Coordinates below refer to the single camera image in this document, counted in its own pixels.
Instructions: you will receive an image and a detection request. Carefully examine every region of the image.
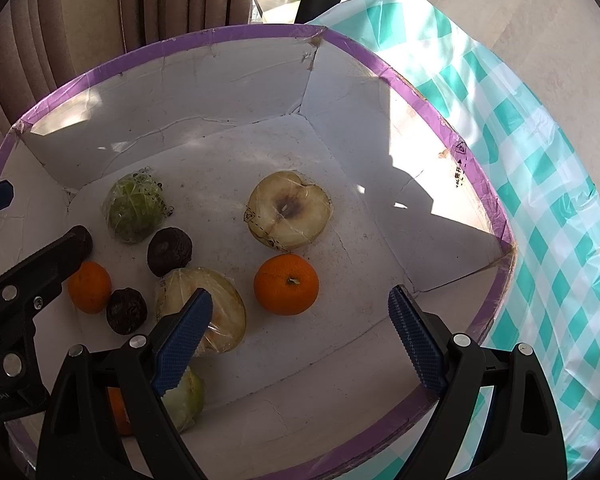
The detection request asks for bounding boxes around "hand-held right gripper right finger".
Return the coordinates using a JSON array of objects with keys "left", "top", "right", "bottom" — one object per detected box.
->
[{"left": 387, "top": 284, "right": 567, "bottom": 480}]

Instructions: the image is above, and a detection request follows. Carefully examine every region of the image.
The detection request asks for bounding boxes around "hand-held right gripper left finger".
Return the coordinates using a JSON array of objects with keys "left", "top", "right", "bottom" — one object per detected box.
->
[{"left": 36, "top": 287, "right": 214, "bottom": 480}]

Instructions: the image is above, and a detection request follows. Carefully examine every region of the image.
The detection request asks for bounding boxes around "small tangerine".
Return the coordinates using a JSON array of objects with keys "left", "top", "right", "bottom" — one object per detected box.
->
[
  {"left": 67, "top": 261, "right": 113, "bottom": 315},
  {"left": 107, "top": 387, "right": 133, "bottom": 436}
]

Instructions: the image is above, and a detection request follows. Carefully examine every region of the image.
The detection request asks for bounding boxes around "plastic-wrapped yellowish apple half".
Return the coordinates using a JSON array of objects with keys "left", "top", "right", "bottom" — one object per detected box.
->
[{"left": 155, "top": 266, "right": 247, "bottom": 358}]

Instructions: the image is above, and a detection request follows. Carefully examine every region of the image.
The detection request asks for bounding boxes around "dark wrinkled passion fruit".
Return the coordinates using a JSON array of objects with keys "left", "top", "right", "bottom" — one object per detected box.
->
[
  {"left": 106, "top": 287, "right": 148, "bottom": 335},
  {"left": 146, "top": 227, "right": 193, "bottom": 277}
]

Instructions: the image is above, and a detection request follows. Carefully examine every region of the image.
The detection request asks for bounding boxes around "plastic-wrapped pale green apple half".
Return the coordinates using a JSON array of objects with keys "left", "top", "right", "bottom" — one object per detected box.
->
[{"left": 160, "top": 367, "right": 205, "bottom": 433}]

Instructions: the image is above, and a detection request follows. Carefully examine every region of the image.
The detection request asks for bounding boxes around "green cabbage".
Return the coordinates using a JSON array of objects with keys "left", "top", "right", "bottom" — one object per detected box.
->
[{"left": 104, "top": 167, "right": 176, "bottom": 245}]

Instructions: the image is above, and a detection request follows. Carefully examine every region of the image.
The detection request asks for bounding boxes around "large orange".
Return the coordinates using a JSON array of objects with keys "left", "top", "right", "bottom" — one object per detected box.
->
[{"left": 253, "top": 253, "right": 320, "bottom": 317}]

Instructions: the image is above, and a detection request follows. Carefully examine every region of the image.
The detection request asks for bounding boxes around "plastic-wrapped brown-cored apple half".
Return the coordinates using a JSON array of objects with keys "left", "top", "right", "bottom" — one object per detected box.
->
[{"left": 245, "top": 170, "right": 332, "bottom": 252}]

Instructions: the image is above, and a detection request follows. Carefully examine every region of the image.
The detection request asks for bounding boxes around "purple cardboard box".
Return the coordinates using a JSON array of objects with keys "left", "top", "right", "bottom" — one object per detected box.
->
[{"left": 0, "top": 24, "right": 516, "bottom": 480}]

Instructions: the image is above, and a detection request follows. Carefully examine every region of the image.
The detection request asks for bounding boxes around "teal checkered tablecloth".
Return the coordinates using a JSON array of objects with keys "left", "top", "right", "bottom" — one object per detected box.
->
[{"left": 305, "top": 0, "right": 600, "bottom": 480}]

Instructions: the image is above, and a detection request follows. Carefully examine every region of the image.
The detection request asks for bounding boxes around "brown pleated curtain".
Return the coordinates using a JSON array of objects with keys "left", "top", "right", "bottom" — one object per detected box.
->
[{"left": 0, "top": 0, "right": 261, "bottom": 126}]

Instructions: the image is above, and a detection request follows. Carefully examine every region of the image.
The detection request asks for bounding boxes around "light wooden desk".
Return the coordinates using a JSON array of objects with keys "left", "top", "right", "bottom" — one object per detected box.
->
[{"left": 252, "top": 0, "right": 306, "bottom": 25}]

